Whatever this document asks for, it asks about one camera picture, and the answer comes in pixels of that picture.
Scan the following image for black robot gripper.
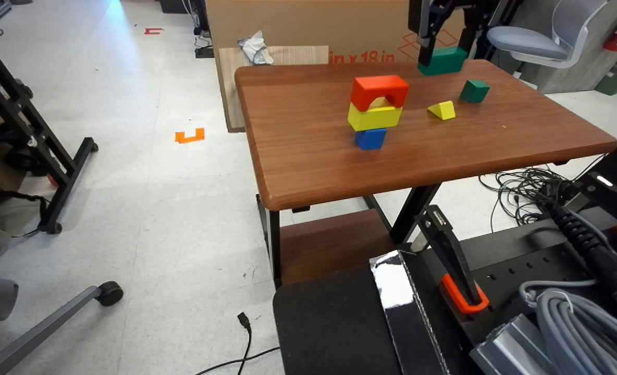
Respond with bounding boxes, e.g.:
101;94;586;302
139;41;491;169
407;0;512;65

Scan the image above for blue cube block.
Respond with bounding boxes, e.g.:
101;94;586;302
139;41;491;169
355;129;387;150

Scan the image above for black orange clamp tool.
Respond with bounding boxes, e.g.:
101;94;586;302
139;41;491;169
418;204;491;316

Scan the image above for grey office chair base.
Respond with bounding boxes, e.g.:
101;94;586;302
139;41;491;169
0;222;125;375

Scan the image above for grey cable bundle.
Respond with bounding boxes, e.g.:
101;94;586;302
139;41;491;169
517;280;617;375

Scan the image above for large green rectangular block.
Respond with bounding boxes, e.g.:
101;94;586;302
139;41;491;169
419;46;468;75

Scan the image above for tangled black cables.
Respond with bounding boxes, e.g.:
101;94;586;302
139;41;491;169
477;165;575;227

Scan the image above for yellow rectangular block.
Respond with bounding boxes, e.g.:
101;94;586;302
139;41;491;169
348;106;403;131

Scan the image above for small green cube block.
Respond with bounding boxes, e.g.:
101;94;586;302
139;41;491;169
460;79;491;104

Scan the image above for yellow triangular wedge block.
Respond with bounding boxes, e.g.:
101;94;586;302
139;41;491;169
427;100;456;122

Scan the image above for black corrugated hose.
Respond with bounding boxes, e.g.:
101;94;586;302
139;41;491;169
535;192;617;330

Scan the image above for large cardboard box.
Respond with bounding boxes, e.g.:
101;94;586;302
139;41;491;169
205;0;421;65

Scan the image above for red arch block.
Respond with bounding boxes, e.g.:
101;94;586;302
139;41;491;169
351;75;409;110

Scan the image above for black cable on floor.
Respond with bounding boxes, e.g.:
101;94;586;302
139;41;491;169
195;311;281;375

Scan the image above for crumpled white plastic bag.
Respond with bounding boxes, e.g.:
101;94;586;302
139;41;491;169
240;32;274;68

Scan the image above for black metal stand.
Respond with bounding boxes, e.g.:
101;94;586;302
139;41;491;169
0;0;101;235

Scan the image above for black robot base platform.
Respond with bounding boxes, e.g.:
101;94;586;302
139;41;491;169
274;214;617;375

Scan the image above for brown wooden table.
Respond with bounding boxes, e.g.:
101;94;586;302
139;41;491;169
235;61;615;286

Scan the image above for light grey office chair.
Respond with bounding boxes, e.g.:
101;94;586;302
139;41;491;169
486;0;617;94

